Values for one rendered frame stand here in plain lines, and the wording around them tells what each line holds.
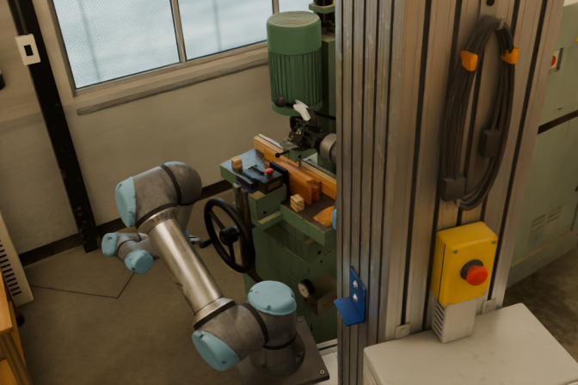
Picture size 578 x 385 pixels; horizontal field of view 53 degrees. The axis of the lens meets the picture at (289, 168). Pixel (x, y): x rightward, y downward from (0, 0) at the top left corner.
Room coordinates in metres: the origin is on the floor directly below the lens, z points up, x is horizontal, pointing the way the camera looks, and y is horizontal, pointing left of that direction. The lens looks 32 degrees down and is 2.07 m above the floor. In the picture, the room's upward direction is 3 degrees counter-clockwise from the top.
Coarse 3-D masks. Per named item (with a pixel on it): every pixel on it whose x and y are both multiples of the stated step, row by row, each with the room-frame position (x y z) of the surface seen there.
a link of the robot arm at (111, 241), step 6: (108, 234) 1.46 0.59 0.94; (114, 234) 1.47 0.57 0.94; (120, 234) 1.48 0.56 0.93; (126, 234) 1.49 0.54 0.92; (132, 234) 1.50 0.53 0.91; (138, 234) 1.52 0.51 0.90; (102, 240) 1.47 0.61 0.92; (108, 240) 1.44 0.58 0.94; (114, 240) 1.44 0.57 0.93; (120, 240) 1.45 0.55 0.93; (138, 240) 1.49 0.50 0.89; (102, 246) 1.45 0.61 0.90; (108, 246) 1.43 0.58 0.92; (114, 246) 1.43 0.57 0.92; (108, 252) 1.42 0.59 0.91; (114, 252) 1.42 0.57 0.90
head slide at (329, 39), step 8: (328, 32) 1.90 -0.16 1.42; (328, 40) 1.81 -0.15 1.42; (328, 48) 1.80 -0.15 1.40; (328, 56) 1.80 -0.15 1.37; (328, 64) 1.80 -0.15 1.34; (328, 72) 1.80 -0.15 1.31; (328, 80) 1.80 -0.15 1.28; (328, 88) 1.80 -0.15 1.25; (328, 96) 1.80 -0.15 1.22; (328, 104) 1.80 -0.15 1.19; (328, 112) 1.80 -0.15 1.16; (320, 120) 1.84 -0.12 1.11; (328, 120) 1.80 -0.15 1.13; (328, 128) 1.80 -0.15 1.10
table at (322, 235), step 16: (256, 160) 1.94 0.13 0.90; (224, 176) 1.91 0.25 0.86; (288, 192) 1.70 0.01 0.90; (288, 208) 1.61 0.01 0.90; (304, 208) 1.60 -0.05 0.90; (320, 208) 1.60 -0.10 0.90; (256, 224) 1.59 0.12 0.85; (272, 224) 1.59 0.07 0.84; (304, 224) 1.54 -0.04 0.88; (320, 224) 1.51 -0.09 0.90; (320, 240) 1.48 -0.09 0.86
